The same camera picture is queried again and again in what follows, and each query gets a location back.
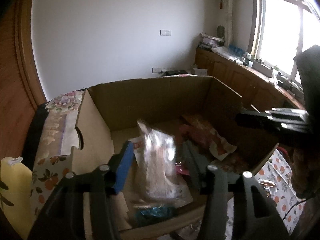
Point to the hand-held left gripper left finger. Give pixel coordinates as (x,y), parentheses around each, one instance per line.
(123,170)

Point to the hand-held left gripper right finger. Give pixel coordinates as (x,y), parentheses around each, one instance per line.
(193,165)

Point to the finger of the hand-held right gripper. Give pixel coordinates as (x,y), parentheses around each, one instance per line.
(270,122)

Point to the orange white snack bag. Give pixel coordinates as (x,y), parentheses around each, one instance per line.
(207,135)

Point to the clear plastic snack packet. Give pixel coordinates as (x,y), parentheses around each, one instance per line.
(160,165)

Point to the brown cardboard box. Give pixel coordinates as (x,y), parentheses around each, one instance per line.
(150,100)

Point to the person's right hand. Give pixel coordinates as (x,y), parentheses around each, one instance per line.
(300,172)

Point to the small pink wrapper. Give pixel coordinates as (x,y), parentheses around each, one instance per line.
(183,169)

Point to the white red print packet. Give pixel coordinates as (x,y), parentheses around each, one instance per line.
(138,146)

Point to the teal snack packet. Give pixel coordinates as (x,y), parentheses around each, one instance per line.
(152,213)

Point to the orange print bedsheet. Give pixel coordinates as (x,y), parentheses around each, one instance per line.
(280,180)

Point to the silver crumpled wrapper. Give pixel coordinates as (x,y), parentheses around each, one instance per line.
(265,184)

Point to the low wooden cabinet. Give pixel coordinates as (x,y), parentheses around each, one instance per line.
(232,72)

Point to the window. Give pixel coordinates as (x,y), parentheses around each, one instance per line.
(280,30)

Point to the floral blanket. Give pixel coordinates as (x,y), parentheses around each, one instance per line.
(62,120)

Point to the clear plastic bags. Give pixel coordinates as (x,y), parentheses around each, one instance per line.
(228,55)

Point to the white box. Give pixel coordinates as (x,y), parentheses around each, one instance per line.
(200,72)

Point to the black device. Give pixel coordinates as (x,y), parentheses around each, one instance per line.
(176,73)

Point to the stack of small boxes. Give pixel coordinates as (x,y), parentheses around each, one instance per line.
(210,41)

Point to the dark round ornament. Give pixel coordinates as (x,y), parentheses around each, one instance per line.
(221,31)

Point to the yellow plush pillow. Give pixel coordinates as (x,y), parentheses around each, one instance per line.
(15,192)

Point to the pale curtain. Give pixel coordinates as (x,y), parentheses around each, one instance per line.
(226,12)

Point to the wooden wardrobe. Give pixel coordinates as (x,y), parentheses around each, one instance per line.
(15,80)

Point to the white wall switch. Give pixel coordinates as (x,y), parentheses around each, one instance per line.
(165,32)

